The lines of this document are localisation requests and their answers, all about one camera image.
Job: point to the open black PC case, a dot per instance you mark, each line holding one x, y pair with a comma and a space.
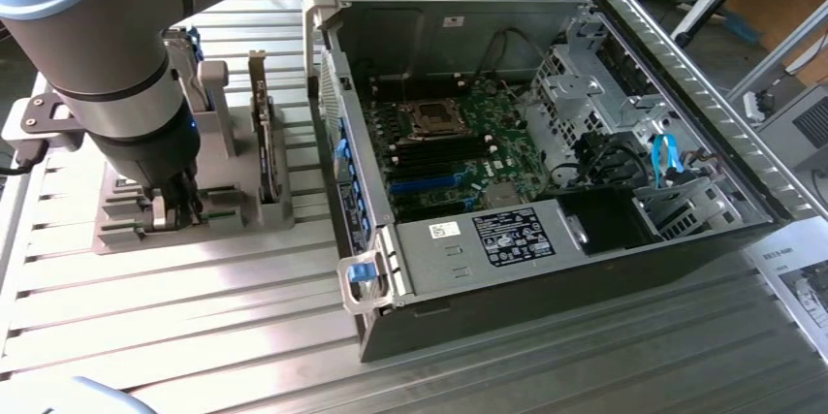
582, 288

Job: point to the black RAM slot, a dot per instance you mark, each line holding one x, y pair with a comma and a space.
441, 141
443, 153
445, 159
442, 147

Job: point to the graphics card with metal bracket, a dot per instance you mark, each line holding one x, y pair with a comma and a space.
267, 133

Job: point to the CPU socket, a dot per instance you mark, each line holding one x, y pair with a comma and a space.
433, 119

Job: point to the white power strip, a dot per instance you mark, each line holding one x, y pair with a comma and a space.
758, 105

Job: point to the printed paper sheet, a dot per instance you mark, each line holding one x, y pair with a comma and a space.
793, 288

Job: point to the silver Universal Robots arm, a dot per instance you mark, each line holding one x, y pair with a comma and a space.
110, 45

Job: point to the grey parts rack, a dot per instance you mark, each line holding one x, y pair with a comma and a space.
227, 234

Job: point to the silver perforated disk bay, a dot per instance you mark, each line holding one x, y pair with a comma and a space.
577, 104

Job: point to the green RAM stick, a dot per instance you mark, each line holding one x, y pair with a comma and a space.
217, 214

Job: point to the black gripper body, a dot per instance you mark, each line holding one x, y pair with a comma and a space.
146, 157

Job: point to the green motherboard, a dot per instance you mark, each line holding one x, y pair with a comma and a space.
493, 167

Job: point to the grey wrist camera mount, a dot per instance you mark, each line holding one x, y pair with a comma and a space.
39, 118

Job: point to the silver disk with blue frame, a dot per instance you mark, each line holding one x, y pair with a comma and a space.
191, 70

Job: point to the grey blue robot joint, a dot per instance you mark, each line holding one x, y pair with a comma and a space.
85, 397

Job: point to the grey power supply with label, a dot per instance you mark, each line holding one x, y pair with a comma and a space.
466, 249

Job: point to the grey computer tower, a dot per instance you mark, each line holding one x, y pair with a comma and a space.
799, 137

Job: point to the blue expansion slot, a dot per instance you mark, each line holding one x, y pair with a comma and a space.
421, 184

